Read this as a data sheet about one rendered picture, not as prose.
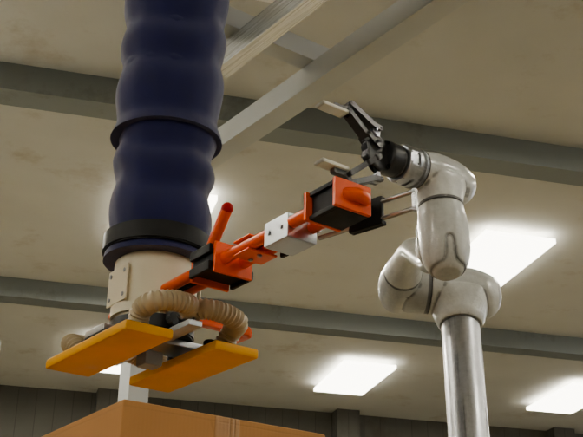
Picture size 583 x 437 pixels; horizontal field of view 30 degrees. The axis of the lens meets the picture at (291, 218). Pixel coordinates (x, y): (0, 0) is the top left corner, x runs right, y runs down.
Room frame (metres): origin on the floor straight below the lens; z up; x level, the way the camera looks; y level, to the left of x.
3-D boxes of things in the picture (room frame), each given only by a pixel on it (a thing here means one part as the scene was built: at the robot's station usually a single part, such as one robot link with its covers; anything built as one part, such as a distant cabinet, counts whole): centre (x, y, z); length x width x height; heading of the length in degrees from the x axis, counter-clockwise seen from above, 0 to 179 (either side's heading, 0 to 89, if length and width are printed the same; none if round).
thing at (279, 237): (1.70, 0.00, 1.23); 0.07 x 0.07 x 0.04; 36
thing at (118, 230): (2.08, 0.27, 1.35); 0.23 x 0.23 x 0.04
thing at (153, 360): (2.08, 0.27, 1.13); 0.04 x 0.04 x 0.05; 36
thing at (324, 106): (2.00, -0.08, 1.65); 0.07 x 0.03 x 0.01; 126
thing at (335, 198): (1.59, -0.07, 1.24); 0.08 x 0.07 x 0.05; 36
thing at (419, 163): (2.12, -0.25, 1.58); 0.09 x 0.06 x 0.09; 36
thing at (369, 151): (2.08, -0.19, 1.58); 0.09 x 0.07 x 0.08; 126
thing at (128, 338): (2.02, 0.35, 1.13); 0.34 x 0.10 x 0.05; 36
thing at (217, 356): (2.13, 0.20, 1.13); 0.34 x 0.10 x 0.05; 36
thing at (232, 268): (1.87, 0.13, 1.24); 0.10 x 0.08 x 0.06; 126
